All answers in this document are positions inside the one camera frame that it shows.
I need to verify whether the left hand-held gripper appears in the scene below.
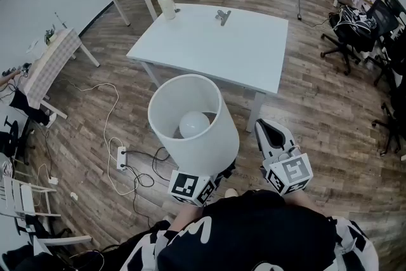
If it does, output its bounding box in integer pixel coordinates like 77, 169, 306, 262
167, 169, 220, 208

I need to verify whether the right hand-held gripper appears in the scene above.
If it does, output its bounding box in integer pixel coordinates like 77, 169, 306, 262
255, 119, 314, 196

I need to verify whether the white shade table lamp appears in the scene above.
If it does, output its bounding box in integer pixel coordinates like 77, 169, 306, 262
148, 74, 240, 182

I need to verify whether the person's left forearm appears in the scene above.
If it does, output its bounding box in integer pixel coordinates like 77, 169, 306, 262
171, 203, 207, 232

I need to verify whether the white square table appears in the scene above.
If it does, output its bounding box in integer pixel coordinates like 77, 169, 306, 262
126, 3, 289, 134

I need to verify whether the white power strip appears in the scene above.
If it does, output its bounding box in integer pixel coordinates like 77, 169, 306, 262
116, 146, 128, 171

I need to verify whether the black and white shirt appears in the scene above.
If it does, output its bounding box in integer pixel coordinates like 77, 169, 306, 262
120, 190, 380, 271

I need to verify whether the black office chair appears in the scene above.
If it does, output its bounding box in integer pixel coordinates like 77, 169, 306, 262
364, 12, 406, 156
320, 0, 400, 76

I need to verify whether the black and white bag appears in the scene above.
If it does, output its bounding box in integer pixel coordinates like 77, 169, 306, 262
329, 6, 381, 53

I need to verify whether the metal binder clip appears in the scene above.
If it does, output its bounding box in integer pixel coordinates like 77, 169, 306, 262
214, 9, 232, 27

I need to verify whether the white folding chair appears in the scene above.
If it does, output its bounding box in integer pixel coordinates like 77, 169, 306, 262
0, 176, 93, 247

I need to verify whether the cream tumbler with lid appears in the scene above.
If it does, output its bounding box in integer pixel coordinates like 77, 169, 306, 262
157, 0, 178, 20

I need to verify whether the black swivel chair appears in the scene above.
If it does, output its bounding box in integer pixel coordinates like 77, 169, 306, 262
0, 116, 34, 166

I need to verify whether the checked cloth table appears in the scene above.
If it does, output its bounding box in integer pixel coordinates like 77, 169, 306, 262
23, 27, 101, 120

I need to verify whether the small potted plant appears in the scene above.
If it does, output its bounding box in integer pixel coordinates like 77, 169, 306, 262
44, 27, 58, 44

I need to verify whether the white box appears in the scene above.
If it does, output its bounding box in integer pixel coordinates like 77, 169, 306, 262
25, 37, 48, 61

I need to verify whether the thin metal stand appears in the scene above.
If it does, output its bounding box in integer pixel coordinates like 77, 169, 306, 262
53, 11, 68, 30

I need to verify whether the black power cable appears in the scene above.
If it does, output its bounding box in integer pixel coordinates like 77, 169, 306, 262
123, 145, 181, 229

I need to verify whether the long white cable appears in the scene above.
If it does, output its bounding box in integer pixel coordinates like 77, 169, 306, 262
81, 82, 140, 196

